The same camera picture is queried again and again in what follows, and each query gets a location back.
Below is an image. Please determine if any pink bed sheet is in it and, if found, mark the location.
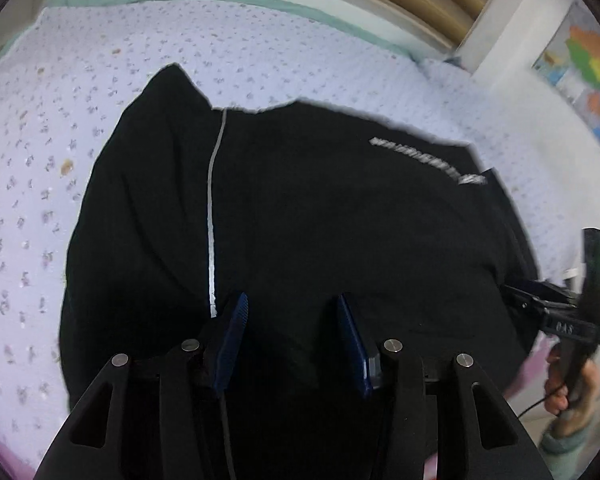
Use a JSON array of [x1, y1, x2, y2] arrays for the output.
[[0, 332, 562, 480]]

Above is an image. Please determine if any person's right hand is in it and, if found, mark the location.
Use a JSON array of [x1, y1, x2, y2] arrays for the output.
[[544, 345, 600, 437]]

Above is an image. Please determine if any colourful wall map poster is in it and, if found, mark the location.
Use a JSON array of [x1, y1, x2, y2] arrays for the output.
[[530, 2, 600, 171]]

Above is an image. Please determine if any white post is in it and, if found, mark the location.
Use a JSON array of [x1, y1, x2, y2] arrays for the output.
[[454, 0, 577, 77]]

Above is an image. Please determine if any thin black cable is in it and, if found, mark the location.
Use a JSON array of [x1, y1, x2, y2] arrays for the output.
[[517, 385, 569, 419]]

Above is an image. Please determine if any black hooded jacket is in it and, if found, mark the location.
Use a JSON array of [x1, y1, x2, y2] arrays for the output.
[[59, 62, 542, 480]]

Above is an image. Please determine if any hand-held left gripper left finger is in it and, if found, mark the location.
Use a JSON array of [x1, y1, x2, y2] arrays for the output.
[[32, 292, 250, 480]]

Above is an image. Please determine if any floral quilted bed cover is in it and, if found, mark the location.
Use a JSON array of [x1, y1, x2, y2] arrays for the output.
[[0, 0, 597, 476]]

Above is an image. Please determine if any person's right forearm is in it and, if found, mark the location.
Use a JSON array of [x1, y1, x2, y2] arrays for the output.
[[537, 425, 597, 480]]

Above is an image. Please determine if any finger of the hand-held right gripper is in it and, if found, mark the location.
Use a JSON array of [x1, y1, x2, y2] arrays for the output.
[[502, 281, 578, 313]]

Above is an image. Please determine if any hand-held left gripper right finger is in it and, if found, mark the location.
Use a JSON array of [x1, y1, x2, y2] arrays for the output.
[[336, 293, 554, 480]]

